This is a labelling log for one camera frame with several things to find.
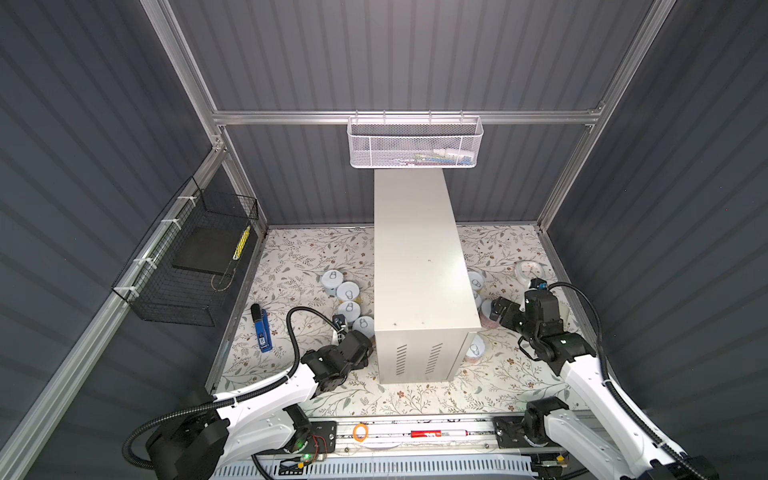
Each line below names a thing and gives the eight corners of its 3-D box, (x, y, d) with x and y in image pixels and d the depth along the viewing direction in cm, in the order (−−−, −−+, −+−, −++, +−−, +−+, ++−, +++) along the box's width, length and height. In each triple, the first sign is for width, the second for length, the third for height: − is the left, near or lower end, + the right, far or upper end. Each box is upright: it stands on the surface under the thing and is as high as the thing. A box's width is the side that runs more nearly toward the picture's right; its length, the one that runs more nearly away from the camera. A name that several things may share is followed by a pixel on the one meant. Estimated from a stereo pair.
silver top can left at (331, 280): (319, 292, 103) (316, 282, 99) (331, 276, 107) (328, 266, 103) (337, 300, 101) (334, 290, 97) (348, 284, 105) (346, 274, 101)
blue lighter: (262, 355, 89) (256, 349, 86) (255, 312, 98) (249, 305, 95) (276, 349, 90) (271, 343, 87) (267, 308, 100) (263, 300, 96)
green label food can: (463, 364, 87) (467, 357, 82) (469, 340, 91) (473, 332, 87) (478, 369, 86) (482, 362, 81) (482, 344, 91) (487, 337, 86)
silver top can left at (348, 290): (335, 301, 101) (332, 291, 96) (344, 287, 104) (342, 277, 100) (351, 308, 99) (349, 298, 94) (360, 293, 103) (358, 283, 98)
